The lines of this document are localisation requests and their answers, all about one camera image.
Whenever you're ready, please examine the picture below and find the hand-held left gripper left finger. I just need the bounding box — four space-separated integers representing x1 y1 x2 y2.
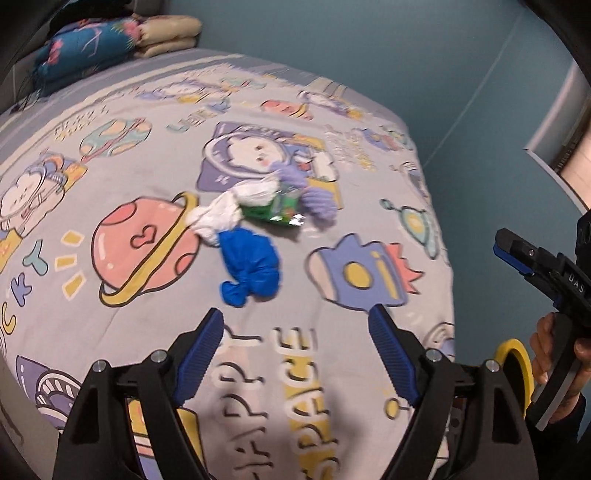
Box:
52 307 226 480

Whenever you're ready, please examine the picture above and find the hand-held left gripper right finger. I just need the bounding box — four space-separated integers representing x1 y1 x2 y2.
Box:
368 304 540 480

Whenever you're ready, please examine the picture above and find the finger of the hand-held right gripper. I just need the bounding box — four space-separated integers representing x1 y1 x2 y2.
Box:
495 227 561 266
492 244 555 296

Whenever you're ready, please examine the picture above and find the yellow bin with black bag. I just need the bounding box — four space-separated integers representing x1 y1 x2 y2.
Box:
494 339 536 416

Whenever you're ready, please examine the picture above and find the blue plastic bag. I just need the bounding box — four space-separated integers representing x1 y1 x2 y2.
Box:
218 229 281 308

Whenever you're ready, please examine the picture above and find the person's right forearm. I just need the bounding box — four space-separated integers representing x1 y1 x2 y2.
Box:
531 397 591 480

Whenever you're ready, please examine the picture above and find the person's right hand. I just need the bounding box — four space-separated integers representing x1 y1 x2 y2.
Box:
529 313 591 423

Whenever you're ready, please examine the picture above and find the cartoon printed bedsheet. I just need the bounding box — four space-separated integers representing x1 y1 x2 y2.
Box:
0 46 455 480

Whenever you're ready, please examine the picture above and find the white crumpled plastic bag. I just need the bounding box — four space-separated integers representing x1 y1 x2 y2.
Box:
187 190 245 247

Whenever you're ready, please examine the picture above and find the green snack wrapper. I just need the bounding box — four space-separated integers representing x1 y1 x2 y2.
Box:
242 182 308 229

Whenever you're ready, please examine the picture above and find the purple fuzzy cloth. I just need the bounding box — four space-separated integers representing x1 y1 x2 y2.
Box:
268 161 338 232

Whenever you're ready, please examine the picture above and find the white crumpled tissue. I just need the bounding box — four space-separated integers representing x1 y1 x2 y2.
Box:
232 178 281 207

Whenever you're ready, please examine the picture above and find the beige folded blanket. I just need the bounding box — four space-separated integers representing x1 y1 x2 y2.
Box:
131 14 204 58

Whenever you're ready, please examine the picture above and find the blue floral pillow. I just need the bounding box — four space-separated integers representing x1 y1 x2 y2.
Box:
32 16 141 95

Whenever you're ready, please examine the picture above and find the window with grey frame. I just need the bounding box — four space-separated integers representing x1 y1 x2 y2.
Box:
524 69 591 217

